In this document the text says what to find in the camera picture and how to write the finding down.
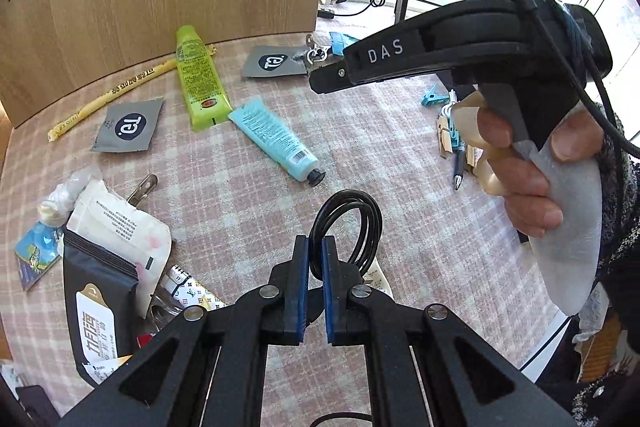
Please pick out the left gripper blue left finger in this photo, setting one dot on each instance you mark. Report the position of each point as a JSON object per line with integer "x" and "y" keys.
{"x": 295, "y": 294}

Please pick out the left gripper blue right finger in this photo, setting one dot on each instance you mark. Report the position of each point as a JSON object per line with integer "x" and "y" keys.
{"x": 335, "y": 277}

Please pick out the patterned lighter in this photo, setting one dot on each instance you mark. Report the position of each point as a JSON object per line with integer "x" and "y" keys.
{"x": 188, "y": 291}

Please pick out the light blue cream tube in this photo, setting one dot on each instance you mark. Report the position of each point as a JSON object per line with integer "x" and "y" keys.
{"x": 270, "y": 133}

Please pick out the green tube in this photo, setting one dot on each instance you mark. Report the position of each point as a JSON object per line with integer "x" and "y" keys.
{"x": 206, "y": 101}

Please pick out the black seafood wipes pouch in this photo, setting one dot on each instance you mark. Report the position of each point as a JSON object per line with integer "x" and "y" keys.
{"x": 100, "y": 301}

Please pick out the person's right hand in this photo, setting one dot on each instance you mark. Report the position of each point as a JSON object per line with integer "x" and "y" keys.
{"x": 524, "y": 188}

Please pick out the teal clothespin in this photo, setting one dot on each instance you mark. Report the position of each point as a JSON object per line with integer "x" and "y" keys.
{"x": 433, "y": 97}
{"x": 454, "y": 135}

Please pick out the wooden clothespin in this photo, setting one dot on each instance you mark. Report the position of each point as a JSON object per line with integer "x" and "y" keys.
{"x": 443, "y": 135}

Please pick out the black pen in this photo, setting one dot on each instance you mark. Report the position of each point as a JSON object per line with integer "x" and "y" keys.
{"x": 459, "y": 166}

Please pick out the blue wet wipes pack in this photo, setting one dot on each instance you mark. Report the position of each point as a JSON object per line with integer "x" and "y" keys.
{"x": 340, "y": 41}

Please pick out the white paper pouch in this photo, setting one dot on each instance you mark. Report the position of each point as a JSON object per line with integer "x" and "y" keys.
{"x": 106, "y": 219}

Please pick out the grey sachet right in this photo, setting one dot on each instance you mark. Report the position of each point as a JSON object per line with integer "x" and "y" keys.
{"x": 274, "y": 62}

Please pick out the grey sachet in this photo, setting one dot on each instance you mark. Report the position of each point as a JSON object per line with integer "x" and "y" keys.
{"x": 128, "y": 127}
{"x": 274, "y": 62}

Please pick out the grey sachet left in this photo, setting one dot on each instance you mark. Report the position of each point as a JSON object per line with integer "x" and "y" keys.
{"x": 128, "y": 127}

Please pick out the yellow long straw packet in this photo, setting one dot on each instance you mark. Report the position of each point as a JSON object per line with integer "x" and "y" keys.
{"x": 118, "y": 90}

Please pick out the crumpled clear plastic bag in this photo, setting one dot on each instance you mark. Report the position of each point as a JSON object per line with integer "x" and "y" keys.
{"x": 56, "y": 208}

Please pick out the blue cartoon card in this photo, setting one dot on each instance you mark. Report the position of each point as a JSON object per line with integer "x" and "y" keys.
{"x": 36, "y": 252}

